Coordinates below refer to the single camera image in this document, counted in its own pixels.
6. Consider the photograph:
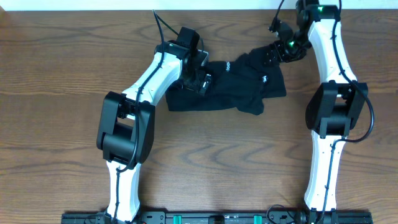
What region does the black shorts garment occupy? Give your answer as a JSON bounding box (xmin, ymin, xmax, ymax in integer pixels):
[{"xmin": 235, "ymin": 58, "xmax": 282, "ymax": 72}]
[{"xmin": 165, "ymin": 44, "xmax": 287, "ymax": 115}]

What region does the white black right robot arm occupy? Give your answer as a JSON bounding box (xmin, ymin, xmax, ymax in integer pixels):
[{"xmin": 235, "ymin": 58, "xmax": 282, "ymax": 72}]
[{"xmin": 269, "ymin": 0, "xmax": 374, "ymax": 218}]

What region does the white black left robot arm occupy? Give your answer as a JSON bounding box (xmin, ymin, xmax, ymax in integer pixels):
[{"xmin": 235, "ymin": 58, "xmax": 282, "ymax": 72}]
[{"xmin": 96, "ymin": 27, "xmax": 212, "ymax": 223}]

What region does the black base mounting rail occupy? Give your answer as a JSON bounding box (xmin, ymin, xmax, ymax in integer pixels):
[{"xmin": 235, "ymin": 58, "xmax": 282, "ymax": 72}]
[{"xmin": 60, "ymin": 210, "xmax": 374, "ymax": 224}]

